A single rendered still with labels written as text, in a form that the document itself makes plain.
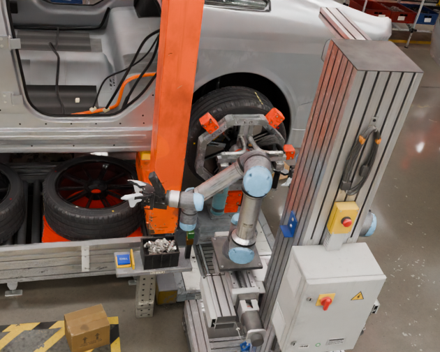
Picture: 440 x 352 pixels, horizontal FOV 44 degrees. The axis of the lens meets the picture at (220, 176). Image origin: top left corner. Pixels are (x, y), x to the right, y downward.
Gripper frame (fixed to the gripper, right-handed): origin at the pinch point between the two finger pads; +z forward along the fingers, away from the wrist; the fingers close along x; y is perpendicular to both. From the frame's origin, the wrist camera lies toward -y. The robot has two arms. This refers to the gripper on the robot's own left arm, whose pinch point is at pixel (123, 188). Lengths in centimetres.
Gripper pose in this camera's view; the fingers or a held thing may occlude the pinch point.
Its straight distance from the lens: 241.7
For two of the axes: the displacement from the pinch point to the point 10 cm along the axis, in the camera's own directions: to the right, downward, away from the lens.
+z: -9.9, -1.4, -0.5
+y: -1.4, 8.6, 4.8
